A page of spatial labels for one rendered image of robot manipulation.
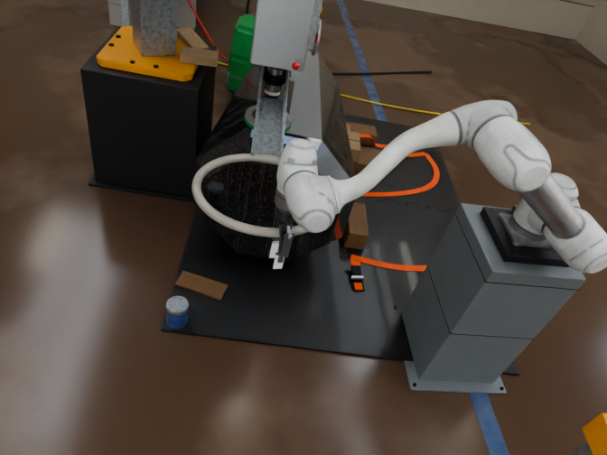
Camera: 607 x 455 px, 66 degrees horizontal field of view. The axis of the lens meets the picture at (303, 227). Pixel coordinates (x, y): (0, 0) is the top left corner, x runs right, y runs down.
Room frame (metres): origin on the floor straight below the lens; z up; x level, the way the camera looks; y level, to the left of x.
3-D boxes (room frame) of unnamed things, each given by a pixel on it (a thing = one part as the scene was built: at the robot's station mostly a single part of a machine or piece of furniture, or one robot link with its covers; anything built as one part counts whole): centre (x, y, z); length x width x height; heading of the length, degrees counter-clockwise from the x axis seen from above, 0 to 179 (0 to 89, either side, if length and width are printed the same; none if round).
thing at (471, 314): (1.55, -0.87, 0.40); 0.50 x 0.50 x 0.80; 13
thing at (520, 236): (1.57, -0.86, 0.87); 0.22 x 0.18 x 0.06; 13
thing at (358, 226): (2.24, -0.31, 0.07); 0.30 x 0.12 x 0.12; 8
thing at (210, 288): (1.53, 0.43, 0.02); 0.25 x 0.10 x 0.01; 85
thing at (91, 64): (2.44, 1.04, 0.37); 0.66 x 0.66 x 0.74; 8
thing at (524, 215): (1.54, -0.87, 1.00); 0.18 x 0.16 x 0.22; 24
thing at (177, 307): (1.29, 0.47, 0.08); 0.10 x 0.10 x 0.13
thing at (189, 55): (2.43, 0.78, 0.81); 0.20 x 0.10 x 0.05; 106
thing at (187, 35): (2.63, 0.90, 0.80); 0.20 x 0.10 x 0.05; 51
